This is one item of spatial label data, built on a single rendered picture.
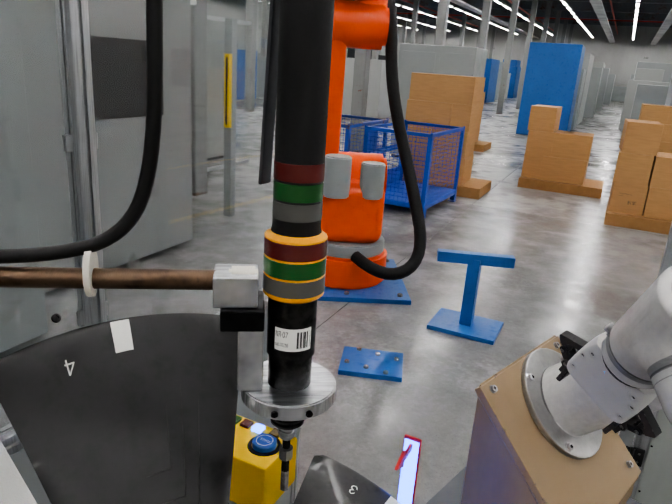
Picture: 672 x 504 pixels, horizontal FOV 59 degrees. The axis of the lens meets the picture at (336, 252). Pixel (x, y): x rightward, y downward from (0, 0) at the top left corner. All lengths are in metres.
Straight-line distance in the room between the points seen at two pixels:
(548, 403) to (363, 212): 3.42
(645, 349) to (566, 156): 8.94
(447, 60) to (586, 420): 10.20
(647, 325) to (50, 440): 0.58
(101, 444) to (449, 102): 8.00
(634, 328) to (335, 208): 3.72
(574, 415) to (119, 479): 0.71
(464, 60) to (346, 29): 6.72
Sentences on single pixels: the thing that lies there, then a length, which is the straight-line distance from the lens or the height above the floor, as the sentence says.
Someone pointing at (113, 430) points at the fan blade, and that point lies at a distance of 0.57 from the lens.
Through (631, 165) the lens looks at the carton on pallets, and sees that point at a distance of 7.88.
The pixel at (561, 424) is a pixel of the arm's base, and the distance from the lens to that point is 1.06.
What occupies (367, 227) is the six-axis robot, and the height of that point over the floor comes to 0.52.
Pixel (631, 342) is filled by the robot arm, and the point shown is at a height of 1.41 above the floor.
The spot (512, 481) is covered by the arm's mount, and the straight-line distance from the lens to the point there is 1.01.
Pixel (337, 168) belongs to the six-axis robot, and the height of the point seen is 0.95.
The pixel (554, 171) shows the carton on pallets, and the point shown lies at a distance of 9.64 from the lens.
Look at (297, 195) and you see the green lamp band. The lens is 0.38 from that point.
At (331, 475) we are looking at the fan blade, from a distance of 0.79.
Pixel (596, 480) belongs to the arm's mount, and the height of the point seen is 1.06.
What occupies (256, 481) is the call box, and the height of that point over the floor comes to 1.04.
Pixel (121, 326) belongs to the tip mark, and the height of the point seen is 1.43.
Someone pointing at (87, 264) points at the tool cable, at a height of 1.54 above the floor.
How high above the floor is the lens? 1.68
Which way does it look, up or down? 18 degrees down
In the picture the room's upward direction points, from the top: 4 degrees clockwise
